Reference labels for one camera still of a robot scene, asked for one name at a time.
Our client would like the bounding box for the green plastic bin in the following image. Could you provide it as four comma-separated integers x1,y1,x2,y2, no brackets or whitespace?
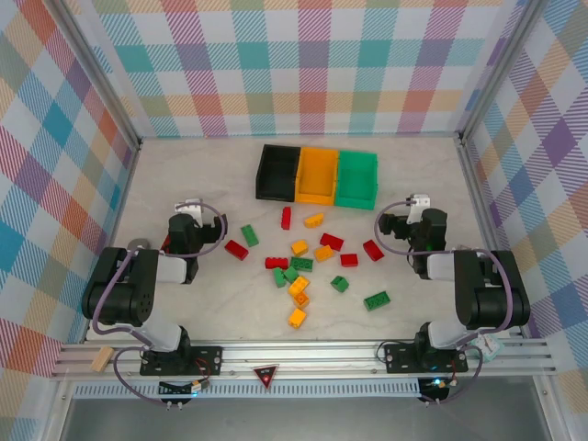
333,150,380,211

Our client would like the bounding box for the black plastic bin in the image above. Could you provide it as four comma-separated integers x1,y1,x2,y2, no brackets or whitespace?
254,143,302,203

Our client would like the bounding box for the orange plastic bin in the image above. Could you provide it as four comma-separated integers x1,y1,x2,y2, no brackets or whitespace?
293,145,341,206

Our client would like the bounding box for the white teal paper tag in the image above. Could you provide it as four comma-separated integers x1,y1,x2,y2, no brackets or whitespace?
475,334,502,364

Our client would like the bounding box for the red triangle sticker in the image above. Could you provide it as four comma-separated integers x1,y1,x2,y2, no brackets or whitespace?
253,363,280,390

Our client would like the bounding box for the small wooden block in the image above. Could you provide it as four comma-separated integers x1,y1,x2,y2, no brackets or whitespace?
90,346,114,372

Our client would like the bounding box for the small black controller board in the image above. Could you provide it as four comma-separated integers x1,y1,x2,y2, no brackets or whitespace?
420,376,460,401
158,379,212,397

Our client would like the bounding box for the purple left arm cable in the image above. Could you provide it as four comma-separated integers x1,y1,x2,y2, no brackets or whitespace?
91,198,230,408

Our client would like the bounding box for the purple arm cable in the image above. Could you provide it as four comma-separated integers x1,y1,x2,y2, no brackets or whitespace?
374,198,514,406
91,198,230,408

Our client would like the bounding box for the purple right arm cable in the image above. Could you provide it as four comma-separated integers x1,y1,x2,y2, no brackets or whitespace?
374,198,514,406

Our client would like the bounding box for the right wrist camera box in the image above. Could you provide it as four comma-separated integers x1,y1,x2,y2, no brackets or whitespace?
410,193,433,224

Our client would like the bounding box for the aluminium side rail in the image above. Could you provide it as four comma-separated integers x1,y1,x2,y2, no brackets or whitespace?
85,140,141,344
457,132,529,341

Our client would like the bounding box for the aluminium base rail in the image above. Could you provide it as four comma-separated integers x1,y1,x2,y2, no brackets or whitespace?
49,338,558,381

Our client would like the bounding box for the white slotted cable duct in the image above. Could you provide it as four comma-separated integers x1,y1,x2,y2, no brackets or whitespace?
73,379,422,400

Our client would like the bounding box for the aluminium frame post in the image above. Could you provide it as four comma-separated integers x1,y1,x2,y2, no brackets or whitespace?
458,0,550,144
54,0,141,149

